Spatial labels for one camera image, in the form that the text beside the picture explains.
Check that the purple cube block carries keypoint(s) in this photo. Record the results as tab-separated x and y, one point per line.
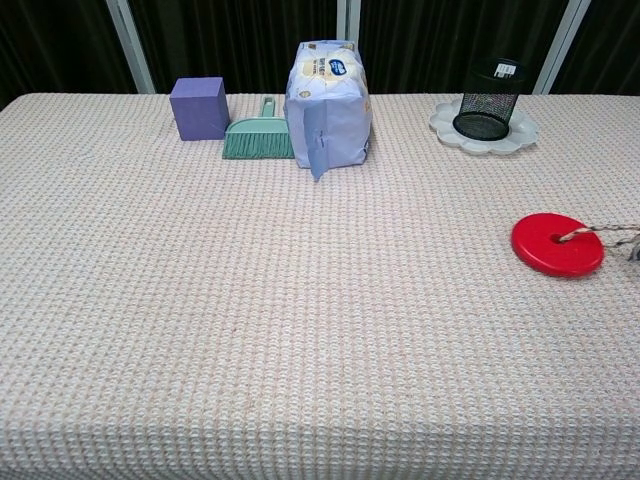
197	110

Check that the blue tissue pack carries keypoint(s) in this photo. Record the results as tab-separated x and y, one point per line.
325	100

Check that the black mesh pen holder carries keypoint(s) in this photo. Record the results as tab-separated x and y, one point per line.
485	107

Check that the grey metal partition post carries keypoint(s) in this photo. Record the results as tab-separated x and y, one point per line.
132	50
348	25
560	50

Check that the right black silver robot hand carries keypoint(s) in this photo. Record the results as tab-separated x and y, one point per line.
635	250

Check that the white flower shaped plate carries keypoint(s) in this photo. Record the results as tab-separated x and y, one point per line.
522	132

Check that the green hand brush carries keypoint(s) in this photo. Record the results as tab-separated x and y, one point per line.
257	142

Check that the red disc with hole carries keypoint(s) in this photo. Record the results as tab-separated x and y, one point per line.
540	250

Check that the beige waffle tablecloth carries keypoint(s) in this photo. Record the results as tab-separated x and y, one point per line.
250	300

